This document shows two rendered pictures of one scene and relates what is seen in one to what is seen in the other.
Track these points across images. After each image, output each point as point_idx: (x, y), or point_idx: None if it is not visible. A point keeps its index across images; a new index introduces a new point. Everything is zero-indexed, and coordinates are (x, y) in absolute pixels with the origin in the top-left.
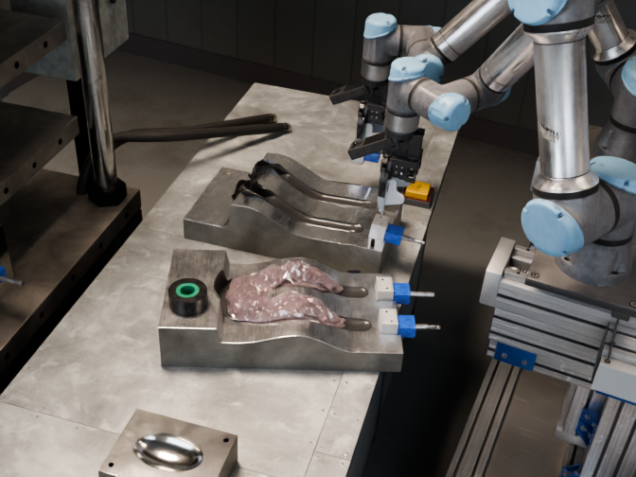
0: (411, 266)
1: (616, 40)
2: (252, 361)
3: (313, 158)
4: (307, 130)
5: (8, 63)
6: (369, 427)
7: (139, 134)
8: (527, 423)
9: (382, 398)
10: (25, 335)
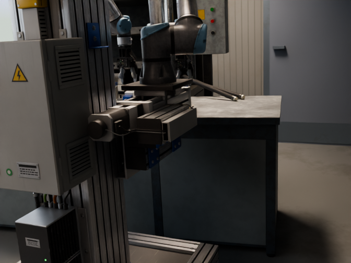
0: None
1: (177, 18)
2: None
3: (212, 104)
4: (239, 102)
5: (136, 28)
6: (132, 208)
7: (184, 75)
8: (137, 253)
9: (168, 228)
10: None
